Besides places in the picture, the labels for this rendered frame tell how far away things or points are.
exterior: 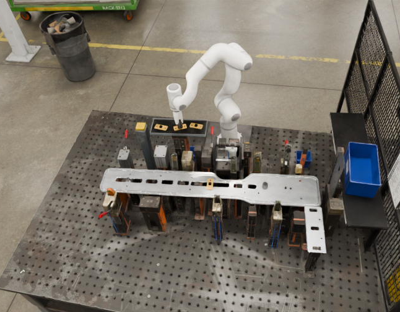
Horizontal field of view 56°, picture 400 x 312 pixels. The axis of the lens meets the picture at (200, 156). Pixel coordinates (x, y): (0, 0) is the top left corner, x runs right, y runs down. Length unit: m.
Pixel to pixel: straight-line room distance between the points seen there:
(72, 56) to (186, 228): 2.89
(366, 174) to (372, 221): 0.32
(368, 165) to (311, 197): 0.43
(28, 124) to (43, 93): 0.53
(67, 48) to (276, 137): 2.75
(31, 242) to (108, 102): 2.27
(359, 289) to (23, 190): 3.10
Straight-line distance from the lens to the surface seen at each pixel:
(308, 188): 2.38
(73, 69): 4.91
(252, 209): 2.27
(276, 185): 2.36
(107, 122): 3.31
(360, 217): 2.30
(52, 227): 2.82
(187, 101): 2.19
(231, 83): 2.39
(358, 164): 2.52
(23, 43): 5.78
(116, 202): 2.34
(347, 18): 5.89
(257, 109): 4.24
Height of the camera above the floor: 2.92
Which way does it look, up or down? 50 degrees down
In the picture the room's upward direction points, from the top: 6 degrees counter-clockwise
